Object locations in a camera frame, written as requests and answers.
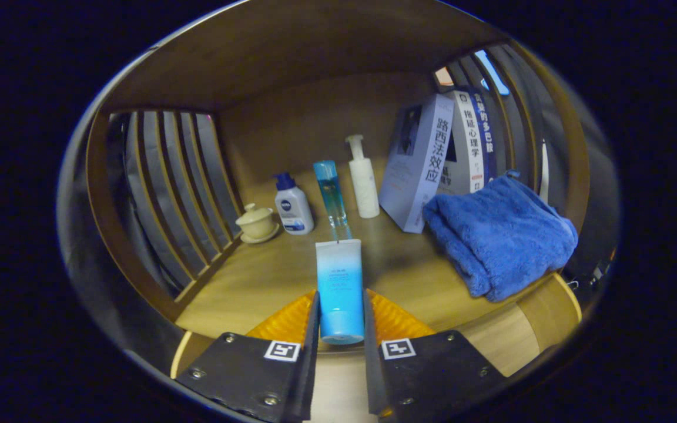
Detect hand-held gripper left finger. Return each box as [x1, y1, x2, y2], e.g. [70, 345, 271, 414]
[174, 289, 321, 423]

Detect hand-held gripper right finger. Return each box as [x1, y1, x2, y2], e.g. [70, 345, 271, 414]
[363, 288, 508, 421]

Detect blue and white tube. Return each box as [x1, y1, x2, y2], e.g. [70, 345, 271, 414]
[315, 239, 366, 345]

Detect wooden countertop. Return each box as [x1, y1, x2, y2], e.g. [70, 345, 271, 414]
[175, 164, 557, 353]

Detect wooden cabinet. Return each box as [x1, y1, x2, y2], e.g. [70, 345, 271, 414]
[85, 0, 591, 330]

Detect beige lidded teacup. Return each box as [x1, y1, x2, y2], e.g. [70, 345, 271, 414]
[235, 203, 280, 244]

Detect white bottle with blue cap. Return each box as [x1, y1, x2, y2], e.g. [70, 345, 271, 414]
[273, 172, 315, 236]

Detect clear blue bottle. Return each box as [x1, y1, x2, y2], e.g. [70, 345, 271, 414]
[313, 160, 353, 241]

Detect white pump bottle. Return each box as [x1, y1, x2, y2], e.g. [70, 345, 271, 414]
[346, 135, 381, 219]

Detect blue towel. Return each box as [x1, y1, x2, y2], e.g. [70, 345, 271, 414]
[423, 170, 579, 303]

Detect lavender book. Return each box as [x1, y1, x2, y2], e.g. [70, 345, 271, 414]
[378, 93, 455, 234]

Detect white spine book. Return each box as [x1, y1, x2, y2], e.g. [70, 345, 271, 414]
[435, 89, 487, 196]

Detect black device with orange tip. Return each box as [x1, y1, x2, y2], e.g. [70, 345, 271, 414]
[571, 247, 616, 291]

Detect dark blue spine book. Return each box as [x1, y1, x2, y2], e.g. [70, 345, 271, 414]
[472, 88, 499, 183]

